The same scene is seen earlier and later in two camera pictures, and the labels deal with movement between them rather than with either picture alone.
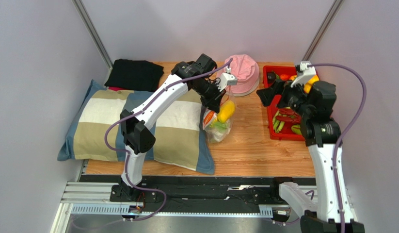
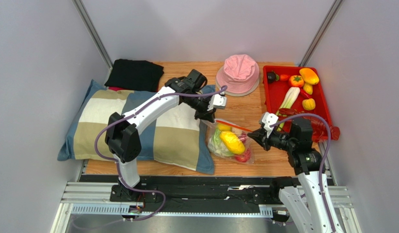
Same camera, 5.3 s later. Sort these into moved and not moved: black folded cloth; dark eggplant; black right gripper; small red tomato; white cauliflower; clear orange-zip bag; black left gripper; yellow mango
Moved: yellow mango; black right gripper; clear orange-zip bag; white cauliflower; black left gripper
Not moved: dark eggplant; small red tomato; black folded cloth
